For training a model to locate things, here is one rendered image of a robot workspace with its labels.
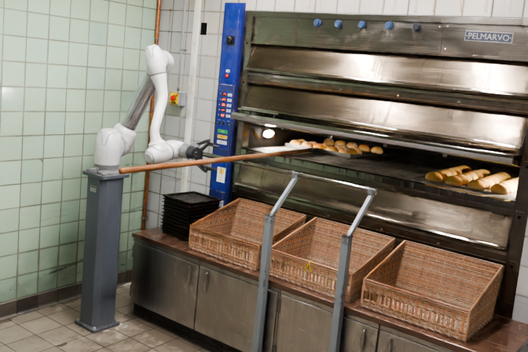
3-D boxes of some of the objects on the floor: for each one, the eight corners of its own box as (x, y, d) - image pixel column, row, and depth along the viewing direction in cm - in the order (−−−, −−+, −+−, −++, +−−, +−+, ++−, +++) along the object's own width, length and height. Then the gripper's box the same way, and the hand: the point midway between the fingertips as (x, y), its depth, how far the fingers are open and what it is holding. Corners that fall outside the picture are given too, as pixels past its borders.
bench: (183, 295, 458) (189, 220, 450) (520, 433, 317) (537, 327, 309) (125, 316, 413) (130, 232, 405) (486, 486, 272) (506, 363, 264)
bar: (191, 325, 408) (205, 151, 392) (361, 401, 333) (386, 189, 317) (156, 339, 383) (170, 154, 367) (331, 423, 308) (357, 196, 292)
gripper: (196, 131, 374) (223, 137, 362) (192, 171, 378) (219, 178, 365) (188, 132, 368) (214, 137, 356) (185, 173, 372) (210, 179, 359)
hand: (215, 157), depth 361 cm, fingers open, 13 cm apart
